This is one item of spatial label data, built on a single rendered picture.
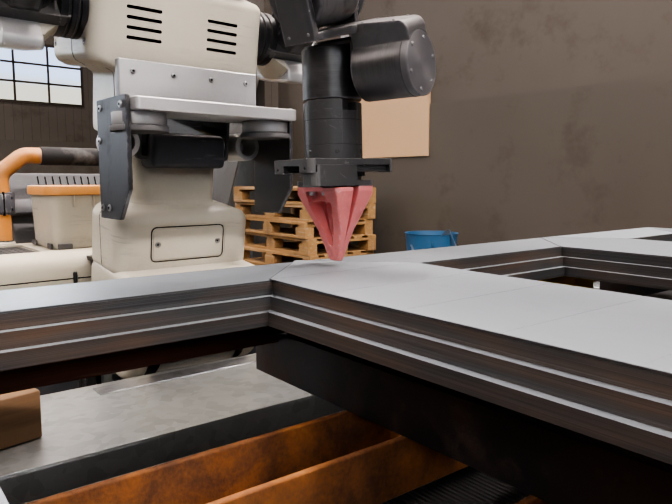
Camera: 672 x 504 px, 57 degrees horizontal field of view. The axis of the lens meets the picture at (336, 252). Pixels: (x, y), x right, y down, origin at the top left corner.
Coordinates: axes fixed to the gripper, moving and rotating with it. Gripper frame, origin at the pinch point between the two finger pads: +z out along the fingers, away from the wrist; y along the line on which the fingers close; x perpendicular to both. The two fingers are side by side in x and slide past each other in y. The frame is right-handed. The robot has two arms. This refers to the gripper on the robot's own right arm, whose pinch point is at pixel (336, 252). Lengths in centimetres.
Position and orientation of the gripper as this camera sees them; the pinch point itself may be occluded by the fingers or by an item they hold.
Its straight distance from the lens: 62.4
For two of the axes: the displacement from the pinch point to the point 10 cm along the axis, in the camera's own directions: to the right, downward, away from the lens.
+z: 0.2, 9.9, 1.1
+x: -6.1, -0.7, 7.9
